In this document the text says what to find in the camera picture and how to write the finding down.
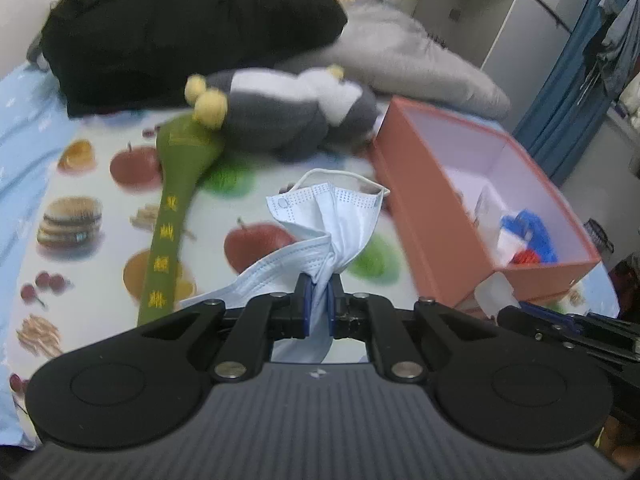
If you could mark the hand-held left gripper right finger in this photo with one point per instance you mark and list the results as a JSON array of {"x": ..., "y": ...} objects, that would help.
[{"x": 331, "y": 307}]

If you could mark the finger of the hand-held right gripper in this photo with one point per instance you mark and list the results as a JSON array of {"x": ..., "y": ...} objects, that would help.
[
  {"x": 570, "y": 321},
  {"x": 530, "y": 325}
]

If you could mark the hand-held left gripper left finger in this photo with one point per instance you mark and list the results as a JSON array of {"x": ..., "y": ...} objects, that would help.
[{"x": 304, "y": 305}]

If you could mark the light blue face mask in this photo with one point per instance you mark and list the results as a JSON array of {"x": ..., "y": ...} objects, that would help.
[{"x": 270, "y": 270}]

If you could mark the clear plastic bag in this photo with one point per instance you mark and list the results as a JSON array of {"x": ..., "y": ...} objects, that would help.
[{"x": 345, "y": 225}]

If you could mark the blue plastic bag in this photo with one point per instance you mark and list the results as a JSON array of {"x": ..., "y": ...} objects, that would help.
[{"x": 532, "y": 232}]

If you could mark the clear plastic wrapper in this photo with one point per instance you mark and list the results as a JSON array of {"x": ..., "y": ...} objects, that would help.
[{"x": 485, "y": 210}]

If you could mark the pink cardboard box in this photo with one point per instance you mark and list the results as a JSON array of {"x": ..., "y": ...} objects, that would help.
[{"x": 425, "y": 210}]

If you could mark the green plush massage hammer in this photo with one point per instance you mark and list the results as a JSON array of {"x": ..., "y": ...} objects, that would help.
[{"x": 175, "y": 185}]

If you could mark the grey white penguin plush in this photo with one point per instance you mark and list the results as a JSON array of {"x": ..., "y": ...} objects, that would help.
[{"x": 280, "y": 115}]

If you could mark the fruit printed mat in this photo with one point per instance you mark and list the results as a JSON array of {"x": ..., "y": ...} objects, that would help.
[{"x": 100, "y": 280}]

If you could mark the blue curtain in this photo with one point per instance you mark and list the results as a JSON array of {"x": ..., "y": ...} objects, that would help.
[{"x": 560, "y": 110}]

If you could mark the grey pillow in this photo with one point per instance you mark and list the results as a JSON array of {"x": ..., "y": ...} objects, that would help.
[{"x": 410, "y": 65}]

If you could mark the hanging denim garment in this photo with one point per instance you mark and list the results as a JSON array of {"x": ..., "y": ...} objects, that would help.
[{"x": 620, "y": 45}]

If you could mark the black jacket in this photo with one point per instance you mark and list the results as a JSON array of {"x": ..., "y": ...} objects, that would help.
[{"x": 175, "y": 25}]

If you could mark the light blue bed sheet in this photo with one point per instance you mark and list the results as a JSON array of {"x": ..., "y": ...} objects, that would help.
[{"x": 25, "y": 125}]

